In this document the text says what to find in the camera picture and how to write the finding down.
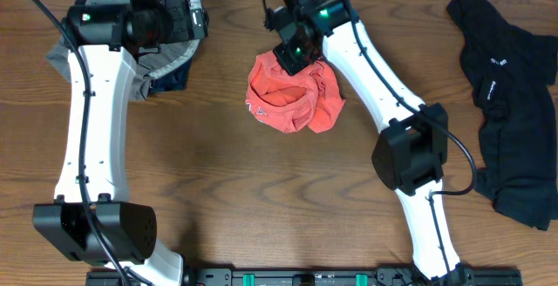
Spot red soccer t-shirt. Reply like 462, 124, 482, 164
245, 51, 345, 133

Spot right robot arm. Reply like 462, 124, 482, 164
264, 0, 473, 285

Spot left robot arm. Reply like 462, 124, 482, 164
32, 0, 208, 285

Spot grey-brown folded shorts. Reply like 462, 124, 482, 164
45, 0, 201, 100

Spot black t-shirt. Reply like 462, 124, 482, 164
446, 0, 557, 231

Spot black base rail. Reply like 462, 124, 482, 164
85, 263, 524, 286

